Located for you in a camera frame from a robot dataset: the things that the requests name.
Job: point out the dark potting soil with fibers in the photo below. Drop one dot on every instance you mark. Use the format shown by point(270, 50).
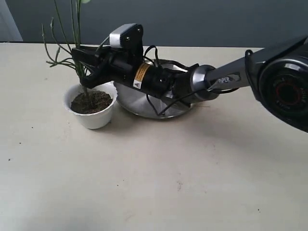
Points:
point(95, 102)

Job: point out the green plant stems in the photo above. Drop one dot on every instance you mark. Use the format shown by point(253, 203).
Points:
point(77, 66)

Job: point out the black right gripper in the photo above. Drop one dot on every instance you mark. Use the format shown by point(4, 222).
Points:
point(125, 68)

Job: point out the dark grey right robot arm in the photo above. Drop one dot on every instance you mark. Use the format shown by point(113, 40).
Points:
point(277, 76)

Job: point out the white scalloped flower pot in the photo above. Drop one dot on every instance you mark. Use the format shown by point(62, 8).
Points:
point(95, 120)

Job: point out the round stainless steel plate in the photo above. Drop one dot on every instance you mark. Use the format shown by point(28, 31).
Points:
point(134, 101)

